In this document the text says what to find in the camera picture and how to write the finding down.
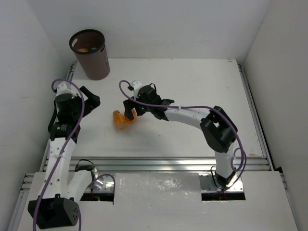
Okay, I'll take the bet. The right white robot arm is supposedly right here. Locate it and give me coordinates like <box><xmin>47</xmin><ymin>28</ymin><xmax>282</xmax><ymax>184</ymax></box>
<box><xmin>123</xmin><ymin>81</ymin><xmax>238</xmax><ymax>189</ymax></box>

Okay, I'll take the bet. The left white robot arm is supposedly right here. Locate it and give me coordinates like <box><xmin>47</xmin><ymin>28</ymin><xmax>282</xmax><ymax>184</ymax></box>
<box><xmin>27</xmin><ymin>82</ymin><xmax>100</xmax><ymax>230</ymax></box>

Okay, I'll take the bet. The brown plastic waste bin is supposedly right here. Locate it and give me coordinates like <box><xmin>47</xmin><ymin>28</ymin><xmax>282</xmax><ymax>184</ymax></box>
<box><xmin>69</xmin><ymin>29</ymin><xmax>110</xmax><ymax>80</ymax></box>

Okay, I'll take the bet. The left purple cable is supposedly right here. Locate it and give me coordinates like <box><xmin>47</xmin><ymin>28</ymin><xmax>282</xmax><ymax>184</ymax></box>
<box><xmin>32</xmin><ymin>78</ymin><xmax>116</xmax><ymax>231</ymax></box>

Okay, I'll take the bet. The purple cable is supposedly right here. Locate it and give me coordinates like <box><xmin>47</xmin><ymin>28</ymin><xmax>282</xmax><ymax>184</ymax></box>
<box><xmin>118</xmin><ymin>80</ymin><xmax>246</xmax><ymax>192</ymax></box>
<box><xmin>32</xmin><ymin>78</ymin><xmax>116</xmax><ymax>231</ymax></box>

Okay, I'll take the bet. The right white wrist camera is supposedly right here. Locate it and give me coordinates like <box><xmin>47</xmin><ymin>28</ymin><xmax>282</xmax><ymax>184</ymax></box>
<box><xmin>129</xmin><ymin>80</ymin><xmax>144</xmax><ymax>99</ymax></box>

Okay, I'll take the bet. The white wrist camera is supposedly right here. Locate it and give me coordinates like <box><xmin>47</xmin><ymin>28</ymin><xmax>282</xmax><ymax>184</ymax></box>
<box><xmin>56</xmin><ymin>81</ymin><xmax>77</xmax><ymax>97</ymax></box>
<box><xmin>129</xmin><ymin>80</ymin><xmax>144</xmax><ymax>99</ymax></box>

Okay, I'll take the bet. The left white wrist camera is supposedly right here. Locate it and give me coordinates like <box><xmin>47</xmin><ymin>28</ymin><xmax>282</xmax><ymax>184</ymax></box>
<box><xmin>56</xmin><ymin>81</ymin><xmax>77</xmax><ymax>97</ymax></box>

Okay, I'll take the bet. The aluminium front rail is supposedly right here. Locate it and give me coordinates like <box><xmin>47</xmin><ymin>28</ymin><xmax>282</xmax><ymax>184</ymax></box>
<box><xmin>45</xmin><ymin>156</ymin><xmax>268</xmax><ymax>172</ymax></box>

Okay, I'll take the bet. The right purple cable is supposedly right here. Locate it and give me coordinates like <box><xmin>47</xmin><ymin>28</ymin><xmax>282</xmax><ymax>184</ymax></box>
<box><xmin>118</xmin><ymin>80</ymin><xmax>246</xmax><ymax>192</ymax></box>

